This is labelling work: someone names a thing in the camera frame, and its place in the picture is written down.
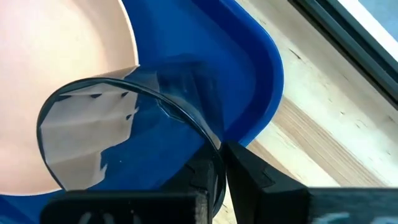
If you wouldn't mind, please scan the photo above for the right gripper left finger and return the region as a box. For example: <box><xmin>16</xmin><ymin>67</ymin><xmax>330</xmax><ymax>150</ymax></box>
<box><xmin>39</xmin><ymin>141</ymin><xmax>223</xmax><ymax>224</ymax></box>

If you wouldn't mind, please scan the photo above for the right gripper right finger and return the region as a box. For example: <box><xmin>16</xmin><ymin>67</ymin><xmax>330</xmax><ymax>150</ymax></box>
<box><xmin>223</xmin><ymin>140</ymin><xmax>398</xmax><ymax>224</ymax></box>

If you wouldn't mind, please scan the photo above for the clear plastic cup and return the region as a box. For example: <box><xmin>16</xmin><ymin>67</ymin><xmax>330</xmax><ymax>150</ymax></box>
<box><xmin>36</xmin><ymin>54</ymin><xmax>227</xmax><ymax>218</ymax></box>

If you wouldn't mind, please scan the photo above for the peach round plate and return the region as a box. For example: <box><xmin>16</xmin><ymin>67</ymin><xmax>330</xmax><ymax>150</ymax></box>
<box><xmin>0</xmin><ymin>0</ymin><xmax>140</xmax><ymax>196</ymax></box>

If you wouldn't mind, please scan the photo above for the blue plastic tray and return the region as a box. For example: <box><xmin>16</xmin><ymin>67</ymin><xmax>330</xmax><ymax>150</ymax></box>
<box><xmin>0</xmin><ymin>0</ymin><xmax>285</xmax><ymax>224</ymax></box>

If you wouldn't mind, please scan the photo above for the dark metal table rail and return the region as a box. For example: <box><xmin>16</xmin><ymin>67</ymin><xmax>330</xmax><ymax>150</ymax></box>
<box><xmin>287</xmin><ymin>0</ymin><xmax>398</xmax><ymax>110</ymax></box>

